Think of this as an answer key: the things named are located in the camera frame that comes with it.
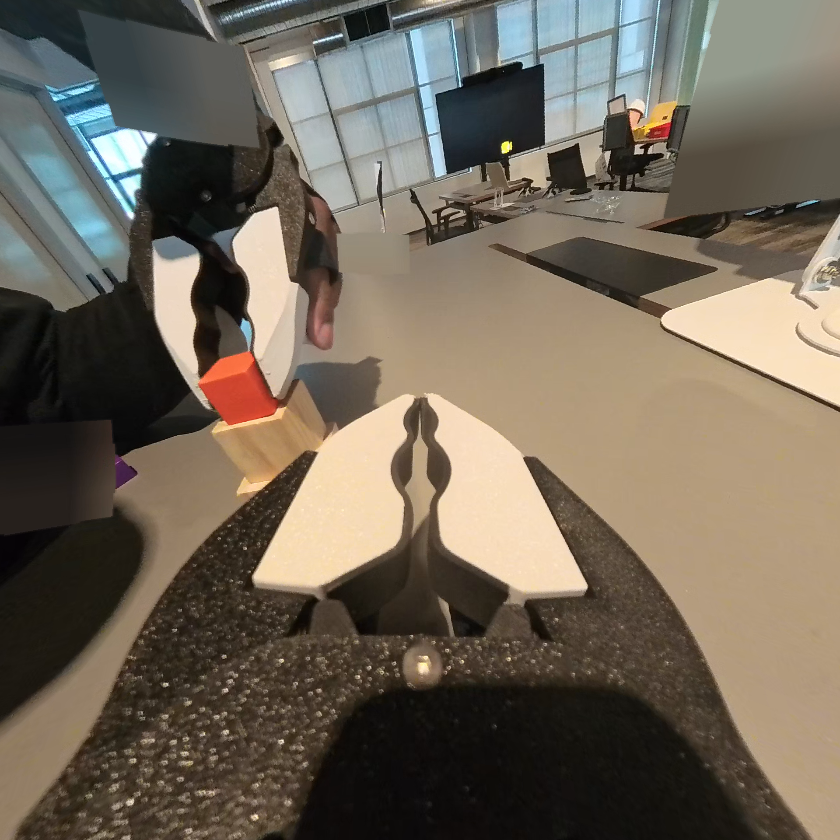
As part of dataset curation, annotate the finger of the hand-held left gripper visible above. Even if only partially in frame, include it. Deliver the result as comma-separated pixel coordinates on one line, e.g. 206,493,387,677
152,233,227,411
233,209,309,401

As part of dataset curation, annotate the person's left forearm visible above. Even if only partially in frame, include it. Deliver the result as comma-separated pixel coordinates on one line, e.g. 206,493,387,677
0,279,214,460

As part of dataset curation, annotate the person's left hand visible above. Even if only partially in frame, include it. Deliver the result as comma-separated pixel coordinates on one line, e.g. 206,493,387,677
302,197,343,350

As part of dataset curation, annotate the large black screen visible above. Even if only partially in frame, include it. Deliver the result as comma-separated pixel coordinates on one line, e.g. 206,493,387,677
436,63,546,178

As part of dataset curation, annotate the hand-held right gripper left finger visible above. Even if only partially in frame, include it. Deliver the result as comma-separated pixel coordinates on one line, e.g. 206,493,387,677
252,395,421,599

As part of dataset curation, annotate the medium plain wooden cube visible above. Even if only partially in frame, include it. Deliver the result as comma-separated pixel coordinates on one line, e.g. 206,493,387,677
211,381,328,483

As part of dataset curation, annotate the large plain wooden cube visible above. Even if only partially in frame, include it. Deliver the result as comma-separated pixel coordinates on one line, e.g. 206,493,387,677
236,423,339,496

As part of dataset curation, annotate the black office chair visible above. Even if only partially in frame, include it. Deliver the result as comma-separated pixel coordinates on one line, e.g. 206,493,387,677
546,144,592,196
604,113,664,191
410,189,473,245

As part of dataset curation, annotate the black camera bar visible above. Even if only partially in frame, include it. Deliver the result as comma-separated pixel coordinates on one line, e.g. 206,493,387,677
461,63,524,88

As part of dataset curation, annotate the red wooden cube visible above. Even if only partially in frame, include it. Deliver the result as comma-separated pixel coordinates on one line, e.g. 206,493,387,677
199,352,280,424

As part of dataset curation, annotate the document stand with white base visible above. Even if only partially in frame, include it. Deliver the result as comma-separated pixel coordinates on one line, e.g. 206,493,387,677
661,213,840,408

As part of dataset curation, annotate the wooden office desk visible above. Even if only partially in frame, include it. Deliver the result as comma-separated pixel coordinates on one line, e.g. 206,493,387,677
438,177,534,225

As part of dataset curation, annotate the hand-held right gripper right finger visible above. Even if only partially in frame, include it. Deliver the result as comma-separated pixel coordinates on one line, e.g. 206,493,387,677
425,394,588,606

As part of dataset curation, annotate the black desk mat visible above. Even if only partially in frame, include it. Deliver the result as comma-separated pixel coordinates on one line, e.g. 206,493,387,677
525,236,718,299

